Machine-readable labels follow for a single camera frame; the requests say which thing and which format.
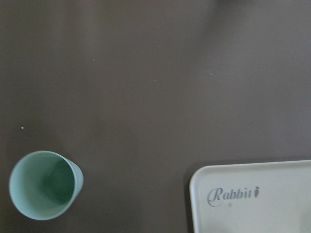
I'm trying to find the mint green cup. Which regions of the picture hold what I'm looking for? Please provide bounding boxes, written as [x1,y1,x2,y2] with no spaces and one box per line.
[9,150,84,220]

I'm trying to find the cream plastic tray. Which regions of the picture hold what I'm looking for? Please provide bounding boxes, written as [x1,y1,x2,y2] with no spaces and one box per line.
[189,160,311,233]

